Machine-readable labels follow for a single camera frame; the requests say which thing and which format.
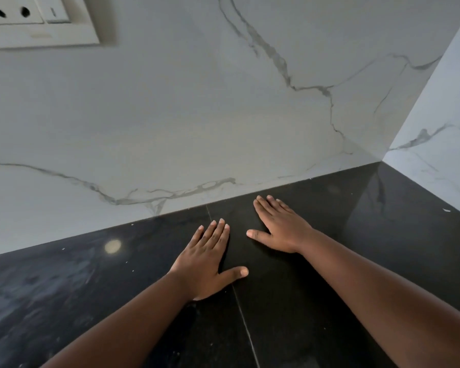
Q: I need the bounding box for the person's left hand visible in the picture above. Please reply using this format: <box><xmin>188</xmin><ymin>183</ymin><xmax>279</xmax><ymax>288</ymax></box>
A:
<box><xmin>168</xmin><ymin>218</ymin><xmax>250</xmax><ymax>302</ymax></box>

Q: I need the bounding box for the person's right hand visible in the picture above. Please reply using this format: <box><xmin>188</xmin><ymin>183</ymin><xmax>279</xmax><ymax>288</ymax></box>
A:
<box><xmin>246</xmin><ymin>195</ymin><xmax>315</xmax><ymax>254</ymax></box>

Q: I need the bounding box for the person's right forearm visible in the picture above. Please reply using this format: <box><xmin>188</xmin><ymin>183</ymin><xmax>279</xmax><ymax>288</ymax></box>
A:
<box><xmin>297</xmin><ymin>229</ymin><xmax>460</xmax><ymax>368</ymax></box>

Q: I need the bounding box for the person's left forearm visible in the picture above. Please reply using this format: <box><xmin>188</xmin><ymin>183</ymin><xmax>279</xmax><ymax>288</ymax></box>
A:
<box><xmin>42</xmin><ymin>271</ymin><xmax>194</xmax><ymax>368</ymax></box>

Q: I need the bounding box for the black countertop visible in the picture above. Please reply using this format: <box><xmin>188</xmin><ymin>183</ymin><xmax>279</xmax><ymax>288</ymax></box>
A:
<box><xmin>0</xmin><ymin>161</ymin><xmax>460</xmax><ymax>368</ymax></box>

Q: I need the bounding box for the white socket with switch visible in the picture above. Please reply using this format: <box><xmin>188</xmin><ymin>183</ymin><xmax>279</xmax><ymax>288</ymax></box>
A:
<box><xmin>0</xmin><ymin>0</ymin><xmax>100</xmax><ymax>50</ymax></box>

